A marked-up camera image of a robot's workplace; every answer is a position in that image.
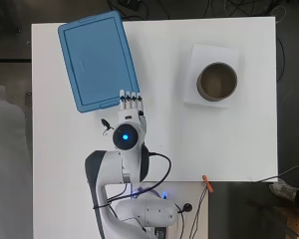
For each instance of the brown round tub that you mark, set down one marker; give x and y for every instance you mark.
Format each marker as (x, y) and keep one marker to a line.
(202, 91)

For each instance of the white flat box stand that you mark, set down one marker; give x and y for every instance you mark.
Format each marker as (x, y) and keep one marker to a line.
(216, 53)

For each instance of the person's shoe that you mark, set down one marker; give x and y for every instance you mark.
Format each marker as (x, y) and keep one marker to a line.
(284, 189)

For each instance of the white hanging sheet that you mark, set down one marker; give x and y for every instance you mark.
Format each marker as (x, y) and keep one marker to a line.
(8, 159)

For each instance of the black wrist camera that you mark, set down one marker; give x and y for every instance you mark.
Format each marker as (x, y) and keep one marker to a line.
(106, 124)

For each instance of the black round knob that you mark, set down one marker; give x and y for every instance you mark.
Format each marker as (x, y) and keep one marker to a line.
(187, 207)

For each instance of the wooden crate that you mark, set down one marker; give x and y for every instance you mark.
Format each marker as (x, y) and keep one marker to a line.
(297, 225)

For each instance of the blue plastic box lid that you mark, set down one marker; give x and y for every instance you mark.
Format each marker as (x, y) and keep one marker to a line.
(96, 59)

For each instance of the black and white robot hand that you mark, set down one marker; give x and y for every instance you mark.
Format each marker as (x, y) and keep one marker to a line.
(129, 114)

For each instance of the orange clamp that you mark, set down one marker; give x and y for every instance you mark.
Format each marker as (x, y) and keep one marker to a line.
(208, 183)

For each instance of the white seven-joint robot arm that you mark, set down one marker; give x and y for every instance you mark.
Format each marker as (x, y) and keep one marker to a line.
(106, 166)

